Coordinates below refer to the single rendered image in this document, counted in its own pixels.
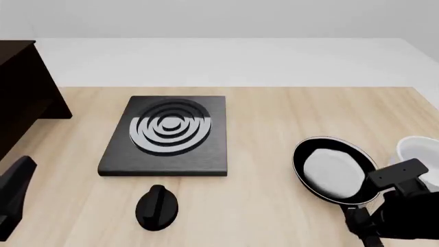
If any dark wooden cabinet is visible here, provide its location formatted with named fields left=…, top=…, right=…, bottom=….
left=0, top=39, right=73, bottom=161

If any black plate on stalk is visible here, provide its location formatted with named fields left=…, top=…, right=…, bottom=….
left=366, top=158, right=430, bottom=194

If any flat black stove plate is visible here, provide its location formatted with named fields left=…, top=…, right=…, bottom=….
left=97, top=95, right=229, bottom=178

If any round black stove knob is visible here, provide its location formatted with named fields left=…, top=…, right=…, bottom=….
left=135, top=184, right=180, bottom=232

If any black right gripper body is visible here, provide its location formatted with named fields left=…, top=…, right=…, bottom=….
left=374, top=189, right=439, bottom=241

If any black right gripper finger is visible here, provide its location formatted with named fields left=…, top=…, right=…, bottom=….
left=345, top=206, right=377, bottom=234

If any white bowl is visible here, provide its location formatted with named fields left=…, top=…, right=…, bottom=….
left=395, top=136, right=439, bottom=191

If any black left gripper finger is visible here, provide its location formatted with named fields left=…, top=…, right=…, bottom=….
left=0, top=154, right=38, bottom=233

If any black frying pan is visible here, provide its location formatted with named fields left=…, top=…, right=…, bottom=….
left=292, top=134, right=383, bottom=247

